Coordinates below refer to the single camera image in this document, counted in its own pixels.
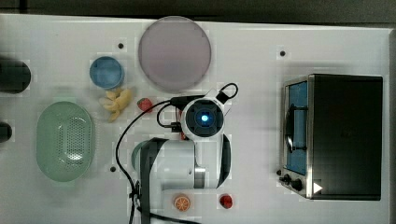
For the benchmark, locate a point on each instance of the black cylinder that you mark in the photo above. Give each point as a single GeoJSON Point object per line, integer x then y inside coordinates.
{"type": "Point", "coordinates": [15, 76]}
{"type": "Point", "coordinates": [5, 132]}

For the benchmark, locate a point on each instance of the grey round plate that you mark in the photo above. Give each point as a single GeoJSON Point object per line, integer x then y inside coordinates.
{"type": "Point", "coordinates": [174, 53]}

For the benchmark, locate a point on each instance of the black cylinder lower left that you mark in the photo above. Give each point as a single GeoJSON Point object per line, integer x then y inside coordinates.
{"type": "Point", "coordinates": [5, 132]}

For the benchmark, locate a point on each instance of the red apple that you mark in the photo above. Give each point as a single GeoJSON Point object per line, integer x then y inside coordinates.
{"type": "Point", "coordinates": [226, 201]}

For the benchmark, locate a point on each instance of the red strawberry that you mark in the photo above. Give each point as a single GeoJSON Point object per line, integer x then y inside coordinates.
{"type": "Point", "coordinates": [144, 104]}

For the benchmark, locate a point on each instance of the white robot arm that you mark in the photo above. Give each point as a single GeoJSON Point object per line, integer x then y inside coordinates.
{"type": "Point", "coordinates": [202, 160]}

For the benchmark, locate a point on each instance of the orange slice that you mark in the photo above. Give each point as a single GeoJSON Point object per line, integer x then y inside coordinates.
{"type": "Point", "coordinates": [182, 203]}

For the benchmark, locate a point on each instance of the green cup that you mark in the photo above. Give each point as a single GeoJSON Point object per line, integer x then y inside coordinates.
{"type": "Point", "coordinates": [135, 157]}

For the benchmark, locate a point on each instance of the green oval strainer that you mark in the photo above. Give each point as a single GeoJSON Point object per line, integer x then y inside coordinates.
{"type": "Point", "coordinates": [64, 141]}

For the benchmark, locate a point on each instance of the silver toaster oven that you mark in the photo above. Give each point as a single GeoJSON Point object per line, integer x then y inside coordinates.
{"type": "Point", "coordinates": [332, 137]}

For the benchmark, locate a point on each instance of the blue bowl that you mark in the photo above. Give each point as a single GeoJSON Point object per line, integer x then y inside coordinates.
{"type": "Point", "coordinates": [106, 73]}

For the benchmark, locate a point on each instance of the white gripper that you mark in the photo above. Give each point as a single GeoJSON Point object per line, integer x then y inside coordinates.
{"type": "Point", "coordinates": [220, 98]}

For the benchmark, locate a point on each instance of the yellow banana bunch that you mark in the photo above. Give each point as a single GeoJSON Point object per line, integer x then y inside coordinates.
{"type": "Point", "coordinates": [115, 101]}

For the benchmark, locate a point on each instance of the black cylinder upper left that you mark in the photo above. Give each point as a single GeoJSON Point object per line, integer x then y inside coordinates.
{"type": "Point", "coordinates": [15, 76]}

